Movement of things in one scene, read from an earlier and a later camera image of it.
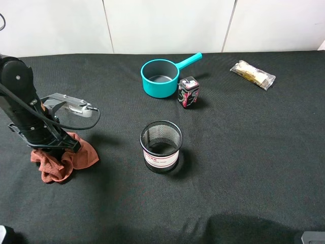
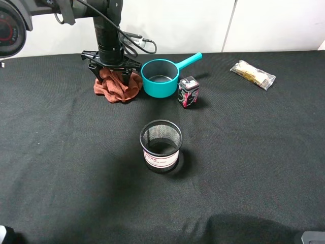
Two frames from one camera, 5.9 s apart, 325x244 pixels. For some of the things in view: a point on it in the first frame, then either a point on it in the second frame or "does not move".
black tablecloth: x=250 y=170 does not move
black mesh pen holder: x=160 y=141 does not move
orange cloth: x=61 y=169 → x=113 y=87
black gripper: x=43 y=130 → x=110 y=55
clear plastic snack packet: x=259 y=77 does not move
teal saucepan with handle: x=160 y=77 does not move
